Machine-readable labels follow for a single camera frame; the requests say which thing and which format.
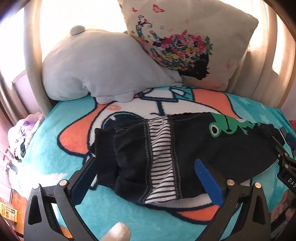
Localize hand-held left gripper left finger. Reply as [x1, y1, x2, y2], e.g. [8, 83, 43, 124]
[23, 157, 98, 241]

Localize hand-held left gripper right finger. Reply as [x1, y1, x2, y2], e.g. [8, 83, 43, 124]
[194, 159, 271, 241]

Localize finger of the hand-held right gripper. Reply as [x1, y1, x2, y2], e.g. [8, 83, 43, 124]
[273, 126, 296, 163]

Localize black pants with striped lining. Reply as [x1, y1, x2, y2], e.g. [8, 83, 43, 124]
[93, 112, 284, 205]

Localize person's left hand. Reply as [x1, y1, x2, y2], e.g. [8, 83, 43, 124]
[108, 222, 133, 241]

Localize teal printed fleece blanket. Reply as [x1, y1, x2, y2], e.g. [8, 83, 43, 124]
[14, 86, 296, 241]

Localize orange printed box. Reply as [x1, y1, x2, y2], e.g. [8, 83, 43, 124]
[0, 198, 19, 223]

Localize white and purple clothes pile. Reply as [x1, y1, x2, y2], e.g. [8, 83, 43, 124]
[8, 112, 45, 163]

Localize beige curtain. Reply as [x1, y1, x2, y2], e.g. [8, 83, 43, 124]
[228, 0, 292, 109]

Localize grey plush pillow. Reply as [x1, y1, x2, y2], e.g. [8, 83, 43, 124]
[42, 26, 183, 104]

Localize cream floral printed cushion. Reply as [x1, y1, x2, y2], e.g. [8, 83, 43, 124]
[117, 0, 259, 92]

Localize beige padded bed rail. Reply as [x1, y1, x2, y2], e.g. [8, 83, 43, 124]
[23, 0, 55, 114]

